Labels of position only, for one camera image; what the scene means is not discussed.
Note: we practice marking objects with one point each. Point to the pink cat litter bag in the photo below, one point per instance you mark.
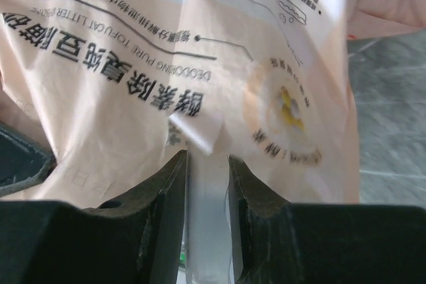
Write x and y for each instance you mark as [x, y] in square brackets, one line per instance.
[114, 87]

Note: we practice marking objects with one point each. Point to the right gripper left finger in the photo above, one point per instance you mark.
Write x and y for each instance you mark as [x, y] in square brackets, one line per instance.
[133, 238]

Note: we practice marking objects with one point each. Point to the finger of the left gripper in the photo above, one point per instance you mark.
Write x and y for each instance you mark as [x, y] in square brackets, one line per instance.
[24, 162]

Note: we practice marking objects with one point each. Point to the clear plastic scoop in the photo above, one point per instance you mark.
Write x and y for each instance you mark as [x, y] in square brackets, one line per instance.
[207, 239]

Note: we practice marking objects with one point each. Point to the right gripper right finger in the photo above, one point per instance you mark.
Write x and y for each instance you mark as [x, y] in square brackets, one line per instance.
[276, 241]

